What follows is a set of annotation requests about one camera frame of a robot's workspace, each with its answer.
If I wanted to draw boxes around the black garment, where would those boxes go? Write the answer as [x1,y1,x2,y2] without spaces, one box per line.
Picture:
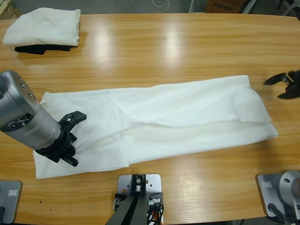
[14,44,73,55]

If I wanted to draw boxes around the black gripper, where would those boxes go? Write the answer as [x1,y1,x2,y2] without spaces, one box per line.
[262,69,300,101]
[34,123,79,168]

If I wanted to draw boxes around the orange and black cables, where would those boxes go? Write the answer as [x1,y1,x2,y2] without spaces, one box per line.
[146,203,166,225]

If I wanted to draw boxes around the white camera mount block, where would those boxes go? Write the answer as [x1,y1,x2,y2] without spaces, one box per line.
[117,173,163,225]

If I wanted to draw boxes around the black clamp block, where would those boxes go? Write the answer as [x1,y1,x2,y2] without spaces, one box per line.
[145,191,164,213]
[114,192,128,210]

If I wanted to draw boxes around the white metal frame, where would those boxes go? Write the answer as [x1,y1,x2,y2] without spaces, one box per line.
[241,0,258,15]

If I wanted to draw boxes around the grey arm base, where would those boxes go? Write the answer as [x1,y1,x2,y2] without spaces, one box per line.
[0,180,23,225]
[255,170,300,218]

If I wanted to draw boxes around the brown cardboard box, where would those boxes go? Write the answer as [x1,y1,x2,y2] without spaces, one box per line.
[205,0,241,14]

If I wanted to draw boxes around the white printed t-shirt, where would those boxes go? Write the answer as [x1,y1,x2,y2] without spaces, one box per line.
[33,75,279,180]

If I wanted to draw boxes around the wooden crate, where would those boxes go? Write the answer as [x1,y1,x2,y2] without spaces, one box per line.
[0,0,22,21]

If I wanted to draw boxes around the white garment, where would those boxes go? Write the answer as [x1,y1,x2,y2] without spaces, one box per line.
[2,7,82,47]

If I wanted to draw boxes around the white cable loop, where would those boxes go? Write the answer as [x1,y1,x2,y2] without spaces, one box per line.
[151,0,170,11]

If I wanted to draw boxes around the dark camera post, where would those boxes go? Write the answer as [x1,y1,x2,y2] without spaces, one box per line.
[104,173,150,225]

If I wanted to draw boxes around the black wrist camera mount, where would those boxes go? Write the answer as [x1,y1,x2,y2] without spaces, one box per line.
[57,110,88,132]

